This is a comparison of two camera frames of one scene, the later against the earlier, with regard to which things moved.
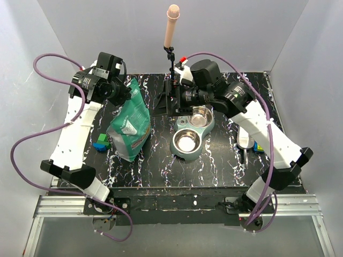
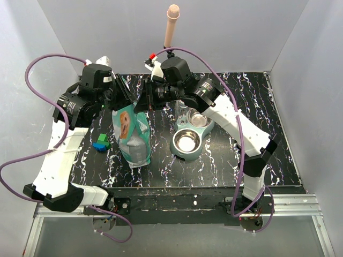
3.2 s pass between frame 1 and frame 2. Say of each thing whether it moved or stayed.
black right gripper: moved
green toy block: stayed
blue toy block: stayed
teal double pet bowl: stayed
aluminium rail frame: stayed
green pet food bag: moved
